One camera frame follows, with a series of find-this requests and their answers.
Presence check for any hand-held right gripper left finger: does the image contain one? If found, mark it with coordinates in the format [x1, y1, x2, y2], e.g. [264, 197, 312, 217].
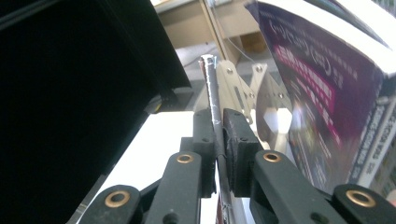
[192, 108, 218, 199]

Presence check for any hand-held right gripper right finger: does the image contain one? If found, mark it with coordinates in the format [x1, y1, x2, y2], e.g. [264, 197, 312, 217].
[222, 108, 264, 198]

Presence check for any black curtain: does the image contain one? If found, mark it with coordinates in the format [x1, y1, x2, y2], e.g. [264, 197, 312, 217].
[0, 0, 192, 224]

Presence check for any brown magazine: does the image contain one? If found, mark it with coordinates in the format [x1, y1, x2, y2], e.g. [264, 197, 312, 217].
[198, 54, 241, 224]

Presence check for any white board sheet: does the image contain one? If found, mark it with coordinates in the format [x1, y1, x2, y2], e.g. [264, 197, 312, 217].
[66, 106, 293, 224]

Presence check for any black striped stand base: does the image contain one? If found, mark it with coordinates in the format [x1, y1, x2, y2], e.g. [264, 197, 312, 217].
[143, 86, 194, 114]

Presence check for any wooden expandable book rack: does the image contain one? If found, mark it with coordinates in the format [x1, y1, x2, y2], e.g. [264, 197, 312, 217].
[194, 59, 293, 157]

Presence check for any light wooden desk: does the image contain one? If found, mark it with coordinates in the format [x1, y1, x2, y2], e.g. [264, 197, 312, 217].
[153, 0, 269, 63]

